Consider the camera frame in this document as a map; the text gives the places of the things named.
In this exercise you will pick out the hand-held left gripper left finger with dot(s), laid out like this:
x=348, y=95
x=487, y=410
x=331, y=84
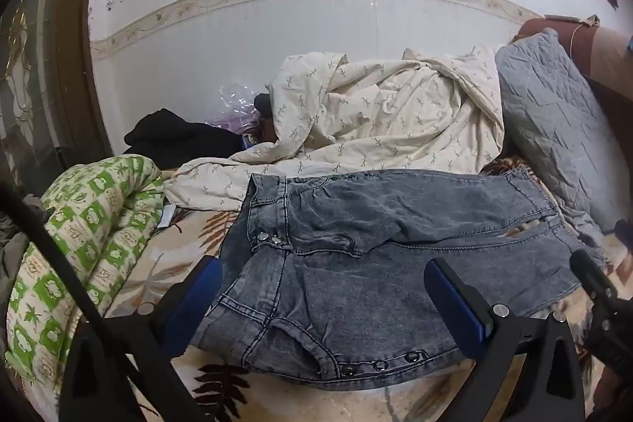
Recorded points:
x=198, y=298

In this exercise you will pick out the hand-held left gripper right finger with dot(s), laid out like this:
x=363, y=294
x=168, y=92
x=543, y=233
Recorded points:
x=457, y=308

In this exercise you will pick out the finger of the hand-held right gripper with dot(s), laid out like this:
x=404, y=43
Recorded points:
x=625, y=234
x=591, y=276

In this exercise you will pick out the grey-blue denim pants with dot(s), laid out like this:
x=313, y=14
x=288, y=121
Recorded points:
x=346, y=283

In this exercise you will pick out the white paper card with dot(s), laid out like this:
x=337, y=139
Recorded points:
x=167, y=217

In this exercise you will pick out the cream leaf-print fleece blanket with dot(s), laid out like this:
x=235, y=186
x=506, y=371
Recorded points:
x=277, y=400

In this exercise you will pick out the green patterned quilt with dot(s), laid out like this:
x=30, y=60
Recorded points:
x=89, y=224

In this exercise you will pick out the grey quilted pillow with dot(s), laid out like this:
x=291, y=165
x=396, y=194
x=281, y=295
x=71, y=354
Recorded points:
x=554, y=115

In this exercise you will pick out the black garment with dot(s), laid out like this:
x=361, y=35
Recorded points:
x=168, y=133

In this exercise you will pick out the brown padded headboard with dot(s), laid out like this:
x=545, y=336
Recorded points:
x=581, y=56

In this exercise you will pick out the grey cloth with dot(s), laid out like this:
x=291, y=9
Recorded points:
x=10, y=249

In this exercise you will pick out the clear purple plastic bag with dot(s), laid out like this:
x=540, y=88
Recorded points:
x=237, y=103

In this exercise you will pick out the cream leaf-print duvet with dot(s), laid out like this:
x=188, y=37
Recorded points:
x=385, y=115

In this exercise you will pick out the wooden glass panel door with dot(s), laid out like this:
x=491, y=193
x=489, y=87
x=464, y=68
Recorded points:
x=24, y=56

